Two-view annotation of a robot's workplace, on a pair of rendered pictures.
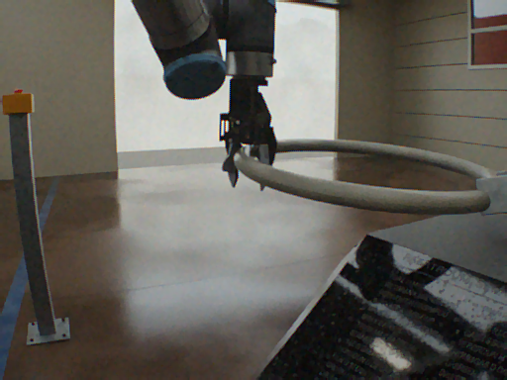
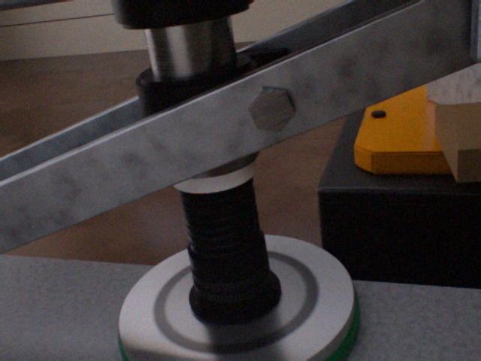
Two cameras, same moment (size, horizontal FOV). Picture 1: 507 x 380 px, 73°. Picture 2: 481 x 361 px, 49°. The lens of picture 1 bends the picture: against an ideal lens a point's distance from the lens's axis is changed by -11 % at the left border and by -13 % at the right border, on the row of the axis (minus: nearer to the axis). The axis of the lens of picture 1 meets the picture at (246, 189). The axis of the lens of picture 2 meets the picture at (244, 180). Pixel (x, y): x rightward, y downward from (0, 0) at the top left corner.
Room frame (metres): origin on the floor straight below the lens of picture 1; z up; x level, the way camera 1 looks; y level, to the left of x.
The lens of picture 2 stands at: (-0.13, -0.38, 1.12)
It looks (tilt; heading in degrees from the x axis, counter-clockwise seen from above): 24 degrees down; 317
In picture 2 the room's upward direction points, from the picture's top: 9 degrees counter-clockwise
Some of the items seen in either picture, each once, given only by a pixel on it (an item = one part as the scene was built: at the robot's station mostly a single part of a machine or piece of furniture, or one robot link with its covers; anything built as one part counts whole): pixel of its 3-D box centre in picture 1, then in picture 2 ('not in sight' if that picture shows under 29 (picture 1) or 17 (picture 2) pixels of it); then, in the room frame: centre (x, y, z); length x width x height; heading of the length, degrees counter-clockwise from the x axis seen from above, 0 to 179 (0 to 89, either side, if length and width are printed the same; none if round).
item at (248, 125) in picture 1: (247, 112); not in sight; (0.72, 0.00, 0.98); 0.09 x 0.08 x 0.12; 160
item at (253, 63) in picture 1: (251, 66); not in sight; (0.72, -0.01, 1.06); 0.10 x 0.09 x 0.05; 70
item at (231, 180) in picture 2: not in sight; (210, 154); (0.18, -0.64, 0.97); 0.07 x 0.07 x 0.04
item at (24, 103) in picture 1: (29, 222); not in sight; (1.45, 0.93, 0.54); 0.20 x 0.20 x 1.09; 26
